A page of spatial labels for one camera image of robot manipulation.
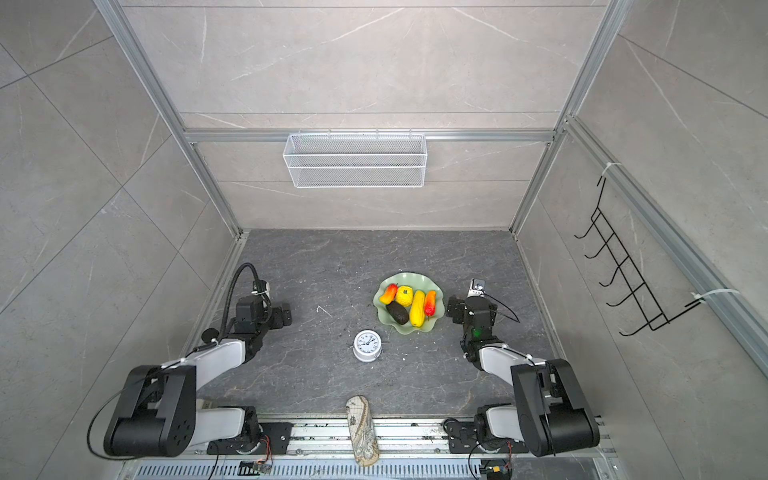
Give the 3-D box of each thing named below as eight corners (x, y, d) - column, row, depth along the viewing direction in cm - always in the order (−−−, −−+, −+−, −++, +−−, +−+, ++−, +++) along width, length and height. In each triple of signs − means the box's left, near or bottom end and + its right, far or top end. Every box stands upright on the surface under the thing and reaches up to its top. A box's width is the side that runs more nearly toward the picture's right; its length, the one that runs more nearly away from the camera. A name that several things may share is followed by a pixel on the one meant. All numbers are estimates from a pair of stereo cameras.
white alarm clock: (353, 362, 88) (351, 356, 84) (355, 336, 93) (353, 329, 90) (382, 362, 88) (381, 356, 84) (382, 336, 94) (382, 329, 90)
